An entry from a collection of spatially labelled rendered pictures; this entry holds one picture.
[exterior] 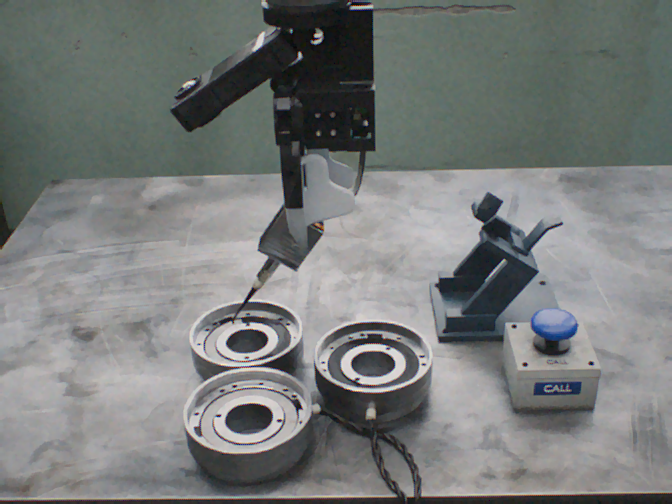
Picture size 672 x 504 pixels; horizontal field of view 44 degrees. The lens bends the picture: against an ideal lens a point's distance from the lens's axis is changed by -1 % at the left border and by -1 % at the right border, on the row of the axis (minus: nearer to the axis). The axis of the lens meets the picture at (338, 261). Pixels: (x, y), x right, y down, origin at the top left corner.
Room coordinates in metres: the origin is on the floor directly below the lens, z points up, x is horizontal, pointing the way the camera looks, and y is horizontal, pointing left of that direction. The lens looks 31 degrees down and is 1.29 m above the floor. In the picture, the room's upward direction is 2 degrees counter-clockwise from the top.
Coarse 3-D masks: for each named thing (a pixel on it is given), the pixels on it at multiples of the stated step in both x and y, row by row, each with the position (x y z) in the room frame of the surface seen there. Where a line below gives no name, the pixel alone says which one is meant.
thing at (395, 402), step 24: (336, 336) 0.62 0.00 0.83; (360, 336) 0.63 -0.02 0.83; (384, 336) 0.63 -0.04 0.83; (408, 336) 0.62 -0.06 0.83; (360, 360) 0.60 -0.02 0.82; (384, 360) 0.60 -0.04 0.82; (432, 360) 0.57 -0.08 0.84; (336, 384) 0.55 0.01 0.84; (408, 384) 0.54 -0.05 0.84; (336, 408) 0.55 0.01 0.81; (360, 408) 0.54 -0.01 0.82; (384, 408) 0.53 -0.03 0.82; (408, 408) 0.55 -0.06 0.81
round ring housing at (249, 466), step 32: (224, 384) 0.56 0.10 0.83; (256, 384) 0.56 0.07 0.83; (288, 384) 0.56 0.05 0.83; (192, 416) 0.52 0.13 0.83; (224, 416) 0.52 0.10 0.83; (256, 416) 0.54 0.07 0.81; (192, 448) 0.49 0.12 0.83; (224, 448) 0.47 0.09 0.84; (256, 448) 0.47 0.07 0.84; (288, 448) 0.48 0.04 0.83; (224, 480) 0.48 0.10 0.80; (256, 480) 0.47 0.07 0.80
